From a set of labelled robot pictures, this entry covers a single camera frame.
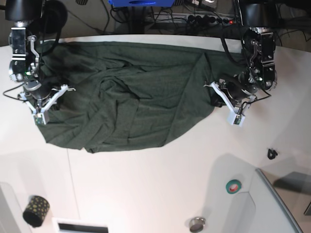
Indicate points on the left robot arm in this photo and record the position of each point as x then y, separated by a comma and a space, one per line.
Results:
255, 21

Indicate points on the black round stand base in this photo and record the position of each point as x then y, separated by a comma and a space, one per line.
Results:
54, 17

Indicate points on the white slotted tray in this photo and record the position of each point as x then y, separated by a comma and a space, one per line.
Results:
63, 225

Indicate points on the blue box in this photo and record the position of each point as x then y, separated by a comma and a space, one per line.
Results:
147, 3

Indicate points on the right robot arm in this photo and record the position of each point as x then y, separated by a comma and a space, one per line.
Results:
35, 34

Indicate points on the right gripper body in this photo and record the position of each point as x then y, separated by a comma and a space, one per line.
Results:
40, 90

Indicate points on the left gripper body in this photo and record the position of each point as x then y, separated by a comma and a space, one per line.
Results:
234, 89

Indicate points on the green tape roll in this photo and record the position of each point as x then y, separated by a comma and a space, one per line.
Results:
233, 186

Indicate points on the round metal tin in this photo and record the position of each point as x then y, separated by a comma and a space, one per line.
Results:
197, 224

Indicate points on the white power strip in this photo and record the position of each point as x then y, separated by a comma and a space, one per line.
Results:
209, 18

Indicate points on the black gold dotted cup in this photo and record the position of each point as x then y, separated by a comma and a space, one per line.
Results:
36, 211

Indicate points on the small black clip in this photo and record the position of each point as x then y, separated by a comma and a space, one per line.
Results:
272, 154

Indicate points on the dark green t-shirt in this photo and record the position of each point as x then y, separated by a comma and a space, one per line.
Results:
130, 96

